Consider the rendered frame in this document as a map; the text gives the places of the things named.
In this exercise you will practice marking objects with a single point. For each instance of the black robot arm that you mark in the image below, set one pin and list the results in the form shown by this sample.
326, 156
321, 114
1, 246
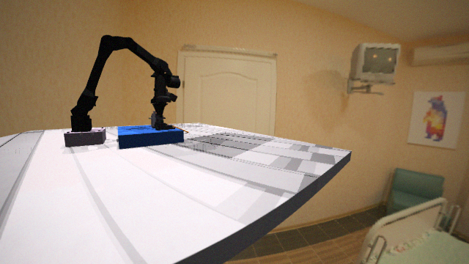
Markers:
80, 121

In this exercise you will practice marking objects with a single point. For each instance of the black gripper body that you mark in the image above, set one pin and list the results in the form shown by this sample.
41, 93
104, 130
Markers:
159, 95

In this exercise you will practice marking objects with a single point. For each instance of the blue flat panel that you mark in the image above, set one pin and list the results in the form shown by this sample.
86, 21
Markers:
146, 135

